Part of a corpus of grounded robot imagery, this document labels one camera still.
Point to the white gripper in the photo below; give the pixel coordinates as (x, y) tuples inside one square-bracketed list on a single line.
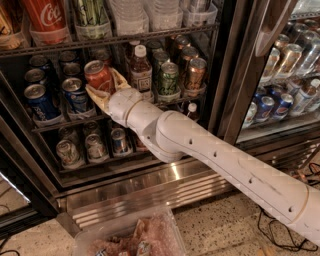
[(122, 103)]

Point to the red coke can front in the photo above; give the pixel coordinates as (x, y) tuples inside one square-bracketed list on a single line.
[(98, 75)]

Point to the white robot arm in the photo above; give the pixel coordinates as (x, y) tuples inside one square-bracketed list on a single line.
[(170, 134)]

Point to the blue pepsi can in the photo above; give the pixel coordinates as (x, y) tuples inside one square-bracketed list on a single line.
[(75, 95), (41, 102)]

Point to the red coke can back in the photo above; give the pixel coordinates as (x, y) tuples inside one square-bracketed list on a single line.
[(103, 55)]

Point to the pepsi can second row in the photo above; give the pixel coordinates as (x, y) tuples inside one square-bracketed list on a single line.
[(73, 70)]

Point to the blue can bottom shelf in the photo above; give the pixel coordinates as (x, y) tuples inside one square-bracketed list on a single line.
[(120, 144)]

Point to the pepsi can back row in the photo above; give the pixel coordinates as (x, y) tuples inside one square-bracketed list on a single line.
[(67, 57)]

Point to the green can middle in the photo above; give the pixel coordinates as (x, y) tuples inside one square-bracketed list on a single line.
[(158, 59)]

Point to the white green can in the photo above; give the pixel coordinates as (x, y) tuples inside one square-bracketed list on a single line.
[(69, 154), (96, 150)]

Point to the green can front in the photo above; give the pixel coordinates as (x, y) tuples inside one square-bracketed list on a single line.
[(168, 78)]

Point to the blue pepsi can front left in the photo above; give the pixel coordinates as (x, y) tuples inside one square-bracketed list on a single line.
[(41, 102)]

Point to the tall green can top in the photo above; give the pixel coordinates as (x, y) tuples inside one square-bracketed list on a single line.
[(91, 19)]

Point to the white green can bottom left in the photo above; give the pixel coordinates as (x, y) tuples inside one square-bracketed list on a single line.
[(69, 154)]

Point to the pepsi can back left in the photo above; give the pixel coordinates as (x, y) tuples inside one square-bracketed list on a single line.
[(40, 61)]

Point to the tea bottle bottom shelf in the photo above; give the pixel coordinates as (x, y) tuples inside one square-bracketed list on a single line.
[(192, 112)]

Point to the copper can back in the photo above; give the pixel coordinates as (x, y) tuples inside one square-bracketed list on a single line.
[(180, 42)]

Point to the copper can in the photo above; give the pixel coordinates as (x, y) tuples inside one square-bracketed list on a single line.
[(195, 73), (187, 53), (180, 42)]

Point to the copper can middle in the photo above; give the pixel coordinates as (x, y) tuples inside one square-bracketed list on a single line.
[(187, 53)]

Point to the copper can front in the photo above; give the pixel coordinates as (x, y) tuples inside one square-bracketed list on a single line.
[(195, 73)]

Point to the tall red coke can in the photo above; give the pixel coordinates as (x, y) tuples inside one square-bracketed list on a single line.
[(48, 22)]

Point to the glass fridge door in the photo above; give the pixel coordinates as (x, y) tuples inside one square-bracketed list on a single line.
[(241, 70)]

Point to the pepsi can behind door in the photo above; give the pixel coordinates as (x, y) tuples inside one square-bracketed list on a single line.
[(264, 107)]

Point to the iced tea bottle white cap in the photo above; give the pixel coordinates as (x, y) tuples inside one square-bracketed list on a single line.
[(141, 71)]

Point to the clear plastic bin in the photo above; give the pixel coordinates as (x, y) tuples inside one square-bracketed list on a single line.
[(149, 232)]

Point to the fridge door handle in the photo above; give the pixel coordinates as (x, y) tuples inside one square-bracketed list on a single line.
[(275, 16)]

